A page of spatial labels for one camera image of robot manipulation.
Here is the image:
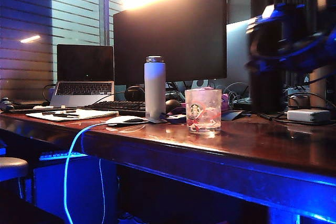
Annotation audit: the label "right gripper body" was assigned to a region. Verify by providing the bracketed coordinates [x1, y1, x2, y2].
[285, 31, 336, 74]

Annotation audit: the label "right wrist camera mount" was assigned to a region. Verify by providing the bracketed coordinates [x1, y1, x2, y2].
[277, 3, 309, 51]

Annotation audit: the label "black pen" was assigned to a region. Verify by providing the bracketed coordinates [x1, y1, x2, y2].
[42, 110, 77, 116]
[53, 113, 80, 119]

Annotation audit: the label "small steel cup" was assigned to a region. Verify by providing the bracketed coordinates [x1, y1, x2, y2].
[288, 94, 311, 110]

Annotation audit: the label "tan steel thermos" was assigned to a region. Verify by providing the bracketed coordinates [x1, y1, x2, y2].
[309, 66, 336, 108]

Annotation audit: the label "robot wrist cable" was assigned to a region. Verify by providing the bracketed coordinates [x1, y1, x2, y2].
[248, 31, 330, 61]

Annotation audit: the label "white thermos bottle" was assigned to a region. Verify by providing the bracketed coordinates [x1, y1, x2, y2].
[143, 56, 166, 121]

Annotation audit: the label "Starbucks glass cup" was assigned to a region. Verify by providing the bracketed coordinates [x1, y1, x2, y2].
[184, 89, 223, 136]

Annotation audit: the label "large black monitor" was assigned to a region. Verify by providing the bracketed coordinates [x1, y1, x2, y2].
[113, 0, 228, 87]

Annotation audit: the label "black thermos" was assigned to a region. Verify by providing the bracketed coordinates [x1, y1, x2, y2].
[248, 5, 288, 114]

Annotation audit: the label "white notepad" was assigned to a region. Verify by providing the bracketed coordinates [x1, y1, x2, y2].
[25, 108, 119, 123]

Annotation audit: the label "round stool seat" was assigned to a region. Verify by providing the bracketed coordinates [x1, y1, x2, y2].
[0, 156, 29, 183]

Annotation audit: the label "black computer mouse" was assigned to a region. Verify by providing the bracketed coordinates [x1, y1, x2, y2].
[165, 99, 182, 115]

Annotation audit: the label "black headphones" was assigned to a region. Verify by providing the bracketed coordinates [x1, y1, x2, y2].
[124, 85, 146, 102]

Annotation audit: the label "dark handheld device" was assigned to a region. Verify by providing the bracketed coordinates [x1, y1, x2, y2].
[0, 97, 16, 113]

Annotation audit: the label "purple lanyard with card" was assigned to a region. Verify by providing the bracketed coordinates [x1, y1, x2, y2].
[161, 106, 187, 125]

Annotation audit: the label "purple packet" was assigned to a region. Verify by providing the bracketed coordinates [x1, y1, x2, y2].
[221, 93, 229, 112]

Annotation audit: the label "white computer mouse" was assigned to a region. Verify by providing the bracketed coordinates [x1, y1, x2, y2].
[105, 115, 148, 127]

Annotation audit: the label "keyboard on pull-out tray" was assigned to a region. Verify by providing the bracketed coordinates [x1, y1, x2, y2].
[39, 150, 88, 162]

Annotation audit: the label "power strip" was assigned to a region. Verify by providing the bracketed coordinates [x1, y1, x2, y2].
[233, 97, 252, 110]

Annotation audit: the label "white cabinet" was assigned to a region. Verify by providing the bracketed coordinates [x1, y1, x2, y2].
[34, 155, 119, 224]

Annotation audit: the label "silver monitor stand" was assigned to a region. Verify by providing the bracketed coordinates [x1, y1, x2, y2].
[191, 79, 211, 91]

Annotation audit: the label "open silver laptop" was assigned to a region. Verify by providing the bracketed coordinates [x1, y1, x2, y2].
[49, 44, 116, 108]

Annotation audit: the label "thin white cable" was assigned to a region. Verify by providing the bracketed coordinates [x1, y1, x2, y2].
[98, 157, 107, 224]

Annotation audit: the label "black keyboard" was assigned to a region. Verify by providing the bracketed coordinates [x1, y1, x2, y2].
[83, 100, 146, 117]

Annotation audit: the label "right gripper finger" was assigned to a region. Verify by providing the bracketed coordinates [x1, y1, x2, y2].
[245, 59, 289, 76]

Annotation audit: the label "dark flat card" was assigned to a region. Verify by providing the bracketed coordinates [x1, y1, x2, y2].
[221, 110, 244, 122]

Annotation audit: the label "light thick cable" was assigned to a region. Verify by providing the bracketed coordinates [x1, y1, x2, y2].
[64, 122, 109, 224]

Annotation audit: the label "silver display back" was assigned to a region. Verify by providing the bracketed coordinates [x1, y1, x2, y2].
[226, 20, 253, 89]

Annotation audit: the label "window frame post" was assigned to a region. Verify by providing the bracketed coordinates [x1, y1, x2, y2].
[98, 0, 111, 46]

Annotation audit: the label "white power adapter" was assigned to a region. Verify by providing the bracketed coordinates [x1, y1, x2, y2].
[286, 109, 331, 124]

